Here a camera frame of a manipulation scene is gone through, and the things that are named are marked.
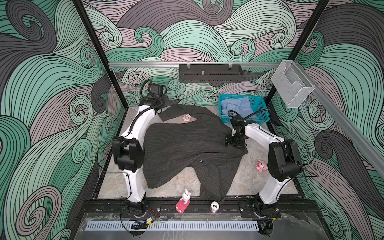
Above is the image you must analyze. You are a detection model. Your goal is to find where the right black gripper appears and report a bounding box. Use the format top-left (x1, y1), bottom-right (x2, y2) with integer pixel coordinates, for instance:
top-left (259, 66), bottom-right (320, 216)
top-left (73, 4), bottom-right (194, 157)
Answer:
top-left (223, 132), bottom-right (246, 150)

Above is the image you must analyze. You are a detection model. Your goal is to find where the dark grey pinstriped shirt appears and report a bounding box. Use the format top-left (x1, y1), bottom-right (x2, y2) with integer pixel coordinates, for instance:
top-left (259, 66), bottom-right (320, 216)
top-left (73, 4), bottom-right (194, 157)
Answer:
top-left (143, 105), bottom-right (248, 203)

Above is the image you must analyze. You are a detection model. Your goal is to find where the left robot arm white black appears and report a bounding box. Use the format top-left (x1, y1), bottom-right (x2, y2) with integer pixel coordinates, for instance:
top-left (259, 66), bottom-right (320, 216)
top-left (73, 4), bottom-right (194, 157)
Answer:
top-left (112, 80), bottom-right (169, 213)

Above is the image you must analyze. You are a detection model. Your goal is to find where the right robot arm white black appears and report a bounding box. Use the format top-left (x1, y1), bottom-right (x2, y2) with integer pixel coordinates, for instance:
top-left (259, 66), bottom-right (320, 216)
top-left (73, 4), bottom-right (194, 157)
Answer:
top-left (225, 109), bottom-right (304, 219)

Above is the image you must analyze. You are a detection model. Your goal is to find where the small pink figurine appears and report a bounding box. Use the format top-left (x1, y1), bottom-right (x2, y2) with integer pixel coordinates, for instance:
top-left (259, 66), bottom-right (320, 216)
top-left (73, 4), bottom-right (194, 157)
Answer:
top-left (183, 114), bottom-right (192, 122)

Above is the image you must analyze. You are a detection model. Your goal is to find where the pink plush toy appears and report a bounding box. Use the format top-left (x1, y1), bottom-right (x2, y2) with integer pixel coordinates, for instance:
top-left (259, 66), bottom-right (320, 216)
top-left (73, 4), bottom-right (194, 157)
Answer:
top-left (256, 160), bottom-right (268, 173)

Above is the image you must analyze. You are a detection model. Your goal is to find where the light blue shirt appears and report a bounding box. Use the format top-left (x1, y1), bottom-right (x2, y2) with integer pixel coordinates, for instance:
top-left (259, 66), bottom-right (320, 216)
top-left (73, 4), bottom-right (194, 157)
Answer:
top-left (221, 97), bottom-right (254, 118)

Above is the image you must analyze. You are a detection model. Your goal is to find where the teal plastic basket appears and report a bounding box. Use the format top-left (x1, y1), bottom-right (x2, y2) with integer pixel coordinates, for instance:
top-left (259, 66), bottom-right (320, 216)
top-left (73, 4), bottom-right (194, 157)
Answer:
top-left (219, 94), bottom-right (270, 125)

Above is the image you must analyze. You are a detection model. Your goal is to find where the small white round jar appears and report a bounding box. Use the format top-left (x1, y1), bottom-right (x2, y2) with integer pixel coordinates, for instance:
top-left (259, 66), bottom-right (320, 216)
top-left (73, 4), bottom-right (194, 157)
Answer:
top-left (210, 201), bottom-right (220, 214)

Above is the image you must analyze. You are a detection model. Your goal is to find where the white bunny on pink stand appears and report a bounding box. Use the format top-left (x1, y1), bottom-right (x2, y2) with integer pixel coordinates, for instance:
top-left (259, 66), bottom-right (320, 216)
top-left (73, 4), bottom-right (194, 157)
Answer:
top-left (176, 189), bottom-right (191, 214)

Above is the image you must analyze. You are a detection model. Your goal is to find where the black perforated wall shelf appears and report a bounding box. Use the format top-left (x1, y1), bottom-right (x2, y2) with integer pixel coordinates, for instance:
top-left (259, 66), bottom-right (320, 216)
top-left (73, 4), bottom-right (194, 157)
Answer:
top-left (179, 64), bottom-right (244, 84)

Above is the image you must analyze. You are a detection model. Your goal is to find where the aluminium rail back wall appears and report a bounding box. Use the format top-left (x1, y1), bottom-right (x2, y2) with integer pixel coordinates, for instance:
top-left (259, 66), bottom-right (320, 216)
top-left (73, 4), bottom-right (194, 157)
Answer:
top-left (109, 61), bottom-right (280, 69)

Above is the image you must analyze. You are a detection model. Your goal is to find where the aluminium rail wall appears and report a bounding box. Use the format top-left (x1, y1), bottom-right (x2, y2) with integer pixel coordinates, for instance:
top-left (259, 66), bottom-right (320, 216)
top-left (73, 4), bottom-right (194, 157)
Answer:
top-left (109, 61), bottom-right (280, 69)
top-left (296, 63), bottom-right (384, 177)

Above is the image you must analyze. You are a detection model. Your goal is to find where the clear acrylic wall holder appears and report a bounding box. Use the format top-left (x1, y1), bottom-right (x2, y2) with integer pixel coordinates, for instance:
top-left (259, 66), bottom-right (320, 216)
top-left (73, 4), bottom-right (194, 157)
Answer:
top-left (271, 60), bottom-right (315, 109)

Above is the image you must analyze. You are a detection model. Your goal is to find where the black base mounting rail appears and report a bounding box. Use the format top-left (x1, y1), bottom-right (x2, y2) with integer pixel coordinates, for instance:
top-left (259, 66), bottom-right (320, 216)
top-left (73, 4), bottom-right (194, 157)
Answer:
top-left (81, 195), bottom-right (320, 219)

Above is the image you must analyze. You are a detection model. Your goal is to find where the aluminium rail right wall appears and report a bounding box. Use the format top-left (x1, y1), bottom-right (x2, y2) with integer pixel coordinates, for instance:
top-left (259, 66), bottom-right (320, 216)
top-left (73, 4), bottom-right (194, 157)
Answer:
top-left (296, 63), bottom-right (384, 177)

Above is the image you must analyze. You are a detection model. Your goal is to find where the white slotted cable duct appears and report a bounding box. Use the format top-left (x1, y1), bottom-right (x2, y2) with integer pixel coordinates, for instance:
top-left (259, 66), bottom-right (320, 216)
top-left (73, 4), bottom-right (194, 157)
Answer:
top-left (84, 221), bottom-right (259, 232)

